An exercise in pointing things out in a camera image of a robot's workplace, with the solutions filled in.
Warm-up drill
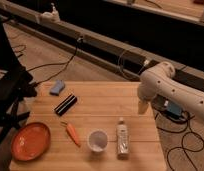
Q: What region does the clear plastic bottle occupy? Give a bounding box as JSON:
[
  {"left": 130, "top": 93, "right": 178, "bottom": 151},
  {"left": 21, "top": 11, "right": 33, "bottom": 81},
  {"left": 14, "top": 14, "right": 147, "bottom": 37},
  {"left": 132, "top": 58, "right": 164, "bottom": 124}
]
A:
[{"left": 116, "top": 117, "right": 129, "bottom": 160}]

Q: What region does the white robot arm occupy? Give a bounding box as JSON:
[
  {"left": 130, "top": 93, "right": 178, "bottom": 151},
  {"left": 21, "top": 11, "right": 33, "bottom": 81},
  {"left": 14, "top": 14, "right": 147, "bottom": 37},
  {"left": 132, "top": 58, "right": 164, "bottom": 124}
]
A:
[{"left": 137, "top": 62, "right": 204, "bottom": 121}]

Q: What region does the black tripod stand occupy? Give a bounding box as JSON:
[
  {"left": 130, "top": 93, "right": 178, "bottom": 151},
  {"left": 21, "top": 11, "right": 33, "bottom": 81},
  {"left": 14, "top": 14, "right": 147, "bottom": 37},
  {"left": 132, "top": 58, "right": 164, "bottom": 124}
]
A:
[{"left": 0, "top": 19, "right": 37, "bottom": 144}]

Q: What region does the blue device on floor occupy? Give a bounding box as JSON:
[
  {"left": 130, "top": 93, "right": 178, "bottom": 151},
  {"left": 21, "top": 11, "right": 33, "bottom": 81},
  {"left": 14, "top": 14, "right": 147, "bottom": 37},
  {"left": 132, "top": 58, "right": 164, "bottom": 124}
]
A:
[{"left": 164, "top": 100, "right": 182, "bottom": 118}]

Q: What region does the white plastic cup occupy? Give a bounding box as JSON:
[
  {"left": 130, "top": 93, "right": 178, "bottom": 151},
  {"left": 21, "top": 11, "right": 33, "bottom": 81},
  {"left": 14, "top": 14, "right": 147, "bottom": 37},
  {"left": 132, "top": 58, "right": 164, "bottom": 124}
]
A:
[{"left": 87, "top": 130, "right": 108, "bottom": 153}]

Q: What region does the black rectangular box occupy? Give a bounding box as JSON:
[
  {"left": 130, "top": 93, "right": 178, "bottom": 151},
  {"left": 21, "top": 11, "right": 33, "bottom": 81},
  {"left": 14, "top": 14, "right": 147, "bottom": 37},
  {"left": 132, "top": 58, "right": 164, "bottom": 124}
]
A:
[{"left": 54, "top": 94, "right": 77, "bottom": 116}]

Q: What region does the orange toy carrot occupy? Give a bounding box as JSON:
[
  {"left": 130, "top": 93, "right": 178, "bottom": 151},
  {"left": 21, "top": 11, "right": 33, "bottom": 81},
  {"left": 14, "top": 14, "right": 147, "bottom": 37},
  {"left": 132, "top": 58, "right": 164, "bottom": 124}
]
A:
[{"left": 62, "top": 122, "right": 81, "bottom": 147}]

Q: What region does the blue sponge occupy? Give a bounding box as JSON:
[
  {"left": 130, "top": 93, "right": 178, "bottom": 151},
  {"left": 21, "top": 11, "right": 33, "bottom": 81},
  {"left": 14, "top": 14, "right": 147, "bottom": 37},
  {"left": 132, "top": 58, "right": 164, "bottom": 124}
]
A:
[{"left": 50, "top": 80, "right": 65, "bottom": 96}]

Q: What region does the orange plate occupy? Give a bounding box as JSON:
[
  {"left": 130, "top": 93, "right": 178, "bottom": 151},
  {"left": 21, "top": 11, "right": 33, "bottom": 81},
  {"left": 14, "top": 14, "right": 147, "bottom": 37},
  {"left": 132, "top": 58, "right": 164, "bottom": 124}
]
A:
[{"left": 11, "top": 122, "right": 51, "bottom": 161}]

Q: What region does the black cable on carpet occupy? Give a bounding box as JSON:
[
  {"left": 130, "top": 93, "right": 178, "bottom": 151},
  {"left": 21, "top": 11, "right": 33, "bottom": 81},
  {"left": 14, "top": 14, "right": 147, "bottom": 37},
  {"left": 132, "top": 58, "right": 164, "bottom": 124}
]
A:
[{"left": 154, "top": 109, "right": 204, "bottom": 171}]

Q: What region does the long metal rail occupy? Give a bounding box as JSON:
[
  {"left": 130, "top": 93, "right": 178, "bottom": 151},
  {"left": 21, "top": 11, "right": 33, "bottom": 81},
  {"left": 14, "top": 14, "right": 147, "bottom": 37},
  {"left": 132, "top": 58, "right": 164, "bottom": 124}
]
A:
[{"left": 0, "top": 0, "right": 204, "bottom": 91}]

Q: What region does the black floor cable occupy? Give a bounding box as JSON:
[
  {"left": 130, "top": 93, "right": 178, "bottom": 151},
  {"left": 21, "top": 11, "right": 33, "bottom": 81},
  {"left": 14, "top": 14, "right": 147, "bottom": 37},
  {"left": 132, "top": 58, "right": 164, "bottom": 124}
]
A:
[{"left": 26, "top": 36, "right": 84, "bottom": 86}]

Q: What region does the white object on rail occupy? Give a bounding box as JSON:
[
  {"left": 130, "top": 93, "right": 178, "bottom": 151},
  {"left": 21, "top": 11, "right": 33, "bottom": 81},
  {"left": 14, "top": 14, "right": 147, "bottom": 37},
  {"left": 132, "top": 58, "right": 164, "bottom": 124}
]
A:
[{"left": 41, "top": 3, "right": 60, "bottom": 22}]

